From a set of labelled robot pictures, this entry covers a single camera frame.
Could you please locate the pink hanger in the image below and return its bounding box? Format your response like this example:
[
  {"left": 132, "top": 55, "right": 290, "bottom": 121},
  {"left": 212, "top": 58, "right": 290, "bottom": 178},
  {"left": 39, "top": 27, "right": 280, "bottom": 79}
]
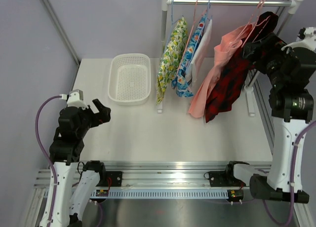
[
  {"left": 243, "top": 0, "right": 271, "bottom": 44},
  {"left": 180, "top": 0, "right": 199, "bottom": 63},
  {"left": 227, "top": 0, "right": 266, "bottom": 49}
]

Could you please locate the red plaid skirt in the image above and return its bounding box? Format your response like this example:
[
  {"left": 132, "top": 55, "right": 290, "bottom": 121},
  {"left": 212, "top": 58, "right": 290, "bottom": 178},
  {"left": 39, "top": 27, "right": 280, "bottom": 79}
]
[{"left": 205, "top": 11, "right": 278, "bottom": 122}]

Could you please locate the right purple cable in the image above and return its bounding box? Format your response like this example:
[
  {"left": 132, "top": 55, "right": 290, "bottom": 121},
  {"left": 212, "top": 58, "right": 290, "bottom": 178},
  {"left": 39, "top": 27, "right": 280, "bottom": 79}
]
[{"left": 263, "top": 120, "right": 316, "bottom": 226}]

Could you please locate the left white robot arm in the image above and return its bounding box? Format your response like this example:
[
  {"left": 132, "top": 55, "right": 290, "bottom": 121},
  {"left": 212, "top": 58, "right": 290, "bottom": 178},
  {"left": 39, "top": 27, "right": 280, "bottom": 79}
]
[{"left": 39, "top": 99, "right": 111, "bottom": 227}]

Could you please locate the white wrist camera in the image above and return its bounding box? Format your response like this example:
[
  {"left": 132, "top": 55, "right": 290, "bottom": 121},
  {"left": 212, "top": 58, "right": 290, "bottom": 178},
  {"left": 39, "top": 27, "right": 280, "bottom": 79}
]
[
  {"left": 281, "top": 27, "right": 316, "bottom": 52},
  {"left": 67, "top": 89, "right": 89, "bottom": 110}
]

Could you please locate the blue floral skirt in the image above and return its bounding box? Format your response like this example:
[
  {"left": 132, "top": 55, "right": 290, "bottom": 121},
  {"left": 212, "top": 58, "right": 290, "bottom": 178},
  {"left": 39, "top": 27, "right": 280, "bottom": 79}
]
[{"left": 171, "top": 11, "right": 208, "bottom": 98}]

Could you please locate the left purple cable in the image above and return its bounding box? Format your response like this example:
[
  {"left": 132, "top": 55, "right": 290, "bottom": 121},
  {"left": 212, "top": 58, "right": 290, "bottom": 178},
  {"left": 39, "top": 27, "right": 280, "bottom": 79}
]
[{"left": 35, "top": 95, "right": 68, "bottom": 223}]

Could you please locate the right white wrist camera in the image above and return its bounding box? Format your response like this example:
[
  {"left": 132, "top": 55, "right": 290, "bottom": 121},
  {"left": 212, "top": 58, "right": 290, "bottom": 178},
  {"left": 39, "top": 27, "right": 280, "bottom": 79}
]
[{"left": 281, "top": 27, "right": 316, "bottom": 52}]

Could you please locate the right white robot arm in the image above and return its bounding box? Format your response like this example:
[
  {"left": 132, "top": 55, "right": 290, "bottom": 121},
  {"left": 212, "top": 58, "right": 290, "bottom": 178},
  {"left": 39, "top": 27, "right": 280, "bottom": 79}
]
[{"left": 224, "top": 33, "right": 316, "bottom": 203}]

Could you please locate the pink skirt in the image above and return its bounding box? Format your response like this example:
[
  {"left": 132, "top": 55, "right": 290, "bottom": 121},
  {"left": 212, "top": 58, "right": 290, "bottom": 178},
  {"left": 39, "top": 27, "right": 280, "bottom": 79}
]
[{"left": 188, "top": 23, "right": 253, "bottom": 118}]

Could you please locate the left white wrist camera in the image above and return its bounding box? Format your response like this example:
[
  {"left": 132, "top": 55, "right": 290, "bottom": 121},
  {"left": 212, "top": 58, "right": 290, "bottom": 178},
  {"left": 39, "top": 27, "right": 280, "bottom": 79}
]
[{"left": 67, "top": 89, "right": 89, "bottom": 110}]

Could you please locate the blue hanger leftmost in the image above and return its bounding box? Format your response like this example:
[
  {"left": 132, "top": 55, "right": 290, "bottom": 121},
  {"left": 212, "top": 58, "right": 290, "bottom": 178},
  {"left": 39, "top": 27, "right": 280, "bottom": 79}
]
[{"left": 160, "top": 0, "right": 179, "bottom": 53}]

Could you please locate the purple cable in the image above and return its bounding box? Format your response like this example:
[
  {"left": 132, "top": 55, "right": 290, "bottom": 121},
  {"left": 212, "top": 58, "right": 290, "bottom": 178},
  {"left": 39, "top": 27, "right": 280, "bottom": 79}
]
[
  {"left": 35, "top": 95, "right": 68, "bottom": 223},
  {"left": 263, "top": 120, "right": 316, "bottom": 226}
]

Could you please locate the pink hanger rightmost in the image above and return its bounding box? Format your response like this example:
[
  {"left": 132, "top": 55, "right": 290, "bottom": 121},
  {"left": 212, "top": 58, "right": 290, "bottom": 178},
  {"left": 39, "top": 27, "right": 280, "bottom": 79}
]
[{"left": 243, "top": 0, "right": 271, "bottom": 44}]

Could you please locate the blue hanger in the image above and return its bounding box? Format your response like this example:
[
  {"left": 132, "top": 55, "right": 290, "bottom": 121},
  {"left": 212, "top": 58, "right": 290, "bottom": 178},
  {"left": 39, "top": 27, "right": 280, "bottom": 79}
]
[
  {"left": 160, "top": 0, "right": 179, "bottom": 53},
  {"left": 197, "top": 0, "right": 211, "bottom": 29}
]

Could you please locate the white slotted cable duct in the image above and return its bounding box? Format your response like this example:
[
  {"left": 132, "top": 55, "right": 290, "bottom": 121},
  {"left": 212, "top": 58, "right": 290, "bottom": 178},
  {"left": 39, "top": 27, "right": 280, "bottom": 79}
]
[{"left": 91, "top": 189, "right": 228, "bottom": 199}]

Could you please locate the white metal clothes rack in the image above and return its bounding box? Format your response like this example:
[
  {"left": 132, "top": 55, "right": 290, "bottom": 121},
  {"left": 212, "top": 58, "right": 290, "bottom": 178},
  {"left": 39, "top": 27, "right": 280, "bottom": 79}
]
[{"left": 160, "top": 0, "right": 304, "bottom": 117}]

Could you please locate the white skirt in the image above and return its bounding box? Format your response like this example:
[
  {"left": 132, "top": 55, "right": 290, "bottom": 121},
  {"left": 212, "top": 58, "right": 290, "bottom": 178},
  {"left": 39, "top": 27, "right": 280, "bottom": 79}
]
[{"left": 185, "top": 19, "right": 212, "bottom": 85}]

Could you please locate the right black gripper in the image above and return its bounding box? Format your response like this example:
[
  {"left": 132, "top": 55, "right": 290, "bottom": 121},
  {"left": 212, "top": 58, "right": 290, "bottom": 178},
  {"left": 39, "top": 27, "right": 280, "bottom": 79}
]
[{"left": 244, "top": 34, "right": 293, "bottom": 89}]

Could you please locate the white perforated plastic basket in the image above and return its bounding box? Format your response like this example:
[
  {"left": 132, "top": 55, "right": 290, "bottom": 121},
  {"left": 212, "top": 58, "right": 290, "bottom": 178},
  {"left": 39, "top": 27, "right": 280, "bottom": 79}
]
[{"left": 108, "top": 53, "right": 151, "bottom": 106}]

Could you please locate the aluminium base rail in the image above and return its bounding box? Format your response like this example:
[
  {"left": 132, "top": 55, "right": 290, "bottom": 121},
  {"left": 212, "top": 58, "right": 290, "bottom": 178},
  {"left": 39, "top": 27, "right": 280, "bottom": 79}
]
[{"left": 34, "top": 160, "right": 272, "bottom": 190}]

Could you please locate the yellow lemon print skirt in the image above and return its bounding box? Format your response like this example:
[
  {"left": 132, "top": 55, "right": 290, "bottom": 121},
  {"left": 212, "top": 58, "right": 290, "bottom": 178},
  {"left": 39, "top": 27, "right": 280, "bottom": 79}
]
[{"left": 156, "top": 16, "right": 188, "bottom": 105}]

